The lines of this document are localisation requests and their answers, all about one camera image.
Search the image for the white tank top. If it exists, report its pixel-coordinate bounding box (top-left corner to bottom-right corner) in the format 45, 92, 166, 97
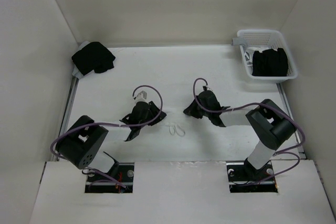
162, 107, 186, 137

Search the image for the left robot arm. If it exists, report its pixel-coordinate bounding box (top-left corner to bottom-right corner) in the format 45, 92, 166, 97
55, 101, 166, 169

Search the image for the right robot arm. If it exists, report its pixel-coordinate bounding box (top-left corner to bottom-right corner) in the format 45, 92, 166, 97
183, 90, 297, 180

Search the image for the black tank top in basket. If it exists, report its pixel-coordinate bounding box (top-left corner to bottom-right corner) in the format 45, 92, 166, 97
252, 48, 289, 77

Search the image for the folded black tank top stack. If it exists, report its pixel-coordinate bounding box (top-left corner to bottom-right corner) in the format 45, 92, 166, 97
71, 41, 116, 76

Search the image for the white garment in basket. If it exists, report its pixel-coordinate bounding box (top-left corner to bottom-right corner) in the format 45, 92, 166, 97
244, 47, 264, 67

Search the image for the grey clip on basket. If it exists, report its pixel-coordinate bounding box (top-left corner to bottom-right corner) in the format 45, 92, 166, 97
231, 37, 248, 47

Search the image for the white plastic laundry basket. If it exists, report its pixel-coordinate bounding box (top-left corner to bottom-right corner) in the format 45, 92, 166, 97
232, 29, 298, 83

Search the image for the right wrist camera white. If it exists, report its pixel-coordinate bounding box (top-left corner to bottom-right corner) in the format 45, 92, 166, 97
203, 86, 213, 91

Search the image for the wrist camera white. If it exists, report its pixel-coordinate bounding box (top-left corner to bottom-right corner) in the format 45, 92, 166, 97
133, 91, 147, 104
203, 86, 213, 91

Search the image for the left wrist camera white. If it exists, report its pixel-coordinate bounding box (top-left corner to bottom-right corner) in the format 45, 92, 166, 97
133, 91, 147, 104

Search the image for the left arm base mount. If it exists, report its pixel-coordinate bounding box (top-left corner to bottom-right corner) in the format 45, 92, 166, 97
82, 152, 135, 194

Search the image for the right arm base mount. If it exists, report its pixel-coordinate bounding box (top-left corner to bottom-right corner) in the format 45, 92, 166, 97
226, 161, 278, 193

